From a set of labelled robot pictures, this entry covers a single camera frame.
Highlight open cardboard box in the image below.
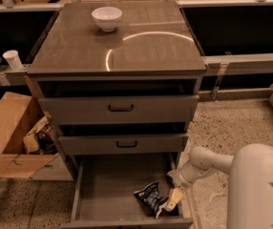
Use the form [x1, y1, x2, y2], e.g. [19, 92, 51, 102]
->
[0, 92, 74, 181]

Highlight black drawer handle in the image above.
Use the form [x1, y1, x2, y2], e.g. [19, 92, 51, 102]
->
[108, 104, 135, 113]
[116, 141, 137, 149]

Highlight black top drawer handle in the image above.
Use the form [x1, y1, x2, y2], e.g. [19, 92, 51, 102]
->
[108, 104, 135, 113]

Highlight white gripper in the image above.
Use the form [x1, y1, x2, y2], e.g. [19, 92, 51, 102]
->
[164, 164, 205, 212]

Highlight middle grey drawer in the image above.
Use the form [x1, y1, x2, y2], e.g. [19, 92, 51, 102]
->
[58, 134, 188, 156]

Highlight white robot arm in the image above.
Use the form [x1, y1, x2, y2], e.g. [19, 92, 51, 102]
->
[165, 143, 273, 229]

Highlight white paper cup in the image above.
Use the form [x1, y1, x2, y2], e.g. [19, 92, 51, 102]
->
[3, 50, 23, 70]

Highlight black middle drawer handle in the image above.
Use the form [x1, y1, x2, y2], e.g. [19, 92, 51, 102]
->
[116, 141, 137, 149]

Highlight blue chip bag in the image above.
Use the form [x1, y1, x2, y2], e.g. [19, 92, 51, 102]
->
[134, 181, 168, 219]

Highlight snack bags in box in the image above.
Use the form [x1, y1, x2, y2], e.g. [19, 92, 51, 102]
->
[23, 116, 57, 155]

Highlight grey drawer cabinet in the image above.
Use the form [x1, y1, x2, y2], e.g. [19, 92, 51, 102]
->
[27, 0, 208, 229]

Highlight grey drawer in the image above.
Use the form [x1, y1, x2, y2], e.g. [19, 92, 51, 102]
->
[58, 134, 188, 156]
[39, 95, 199, 125]
[61, 153, 193, 229]

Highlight bottom grey drawer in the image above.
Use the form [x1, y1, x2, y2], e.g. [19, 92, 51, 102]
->
[61, 153, 193, 229]

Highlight white ceramic bowl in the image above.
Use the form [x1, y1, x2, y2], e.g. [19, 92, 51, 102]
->
[92, 7, 122, 31]

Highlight top grey drawer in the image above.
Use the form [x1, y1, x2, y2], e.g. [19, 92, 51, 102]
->
[39, 95, 199, 125]

